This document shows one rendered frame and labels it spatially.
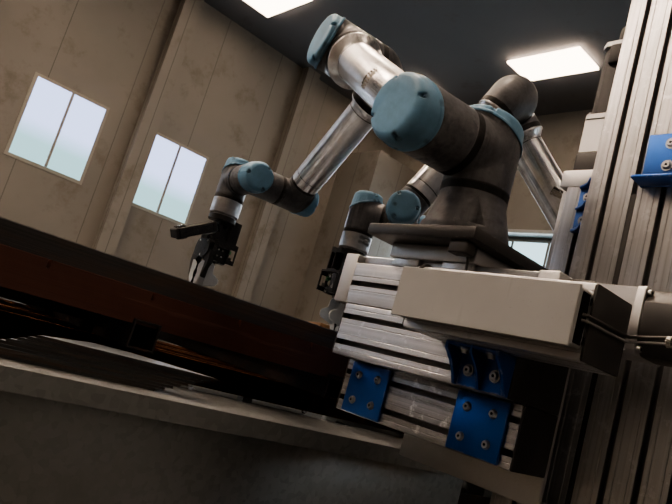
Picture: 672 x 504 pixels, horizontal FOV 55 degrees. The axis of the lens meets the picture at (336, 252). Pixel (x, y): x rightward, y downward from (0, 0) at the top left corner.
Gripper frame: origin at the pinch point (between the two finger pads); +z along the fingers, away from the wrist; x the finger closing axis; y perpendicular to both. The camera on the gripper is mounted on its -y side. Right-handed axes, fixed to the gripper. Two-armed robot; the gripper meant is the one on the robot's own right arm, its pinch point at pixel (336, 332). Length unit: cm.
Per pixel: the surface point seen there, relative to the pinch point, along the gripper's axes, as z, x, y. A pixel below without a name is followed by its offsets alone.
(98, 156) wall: -200, -899, -189
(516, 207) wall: -342, -568, -787
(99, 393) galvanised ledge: 20, 36, 67
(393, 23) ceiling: -520, -621, -457
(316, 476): 29.9, 20.2, 11.7
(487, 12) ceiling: -520, -468, -494
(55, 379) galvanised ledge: 19, 36, 73
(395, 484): 29.2, 20.3, -11.4
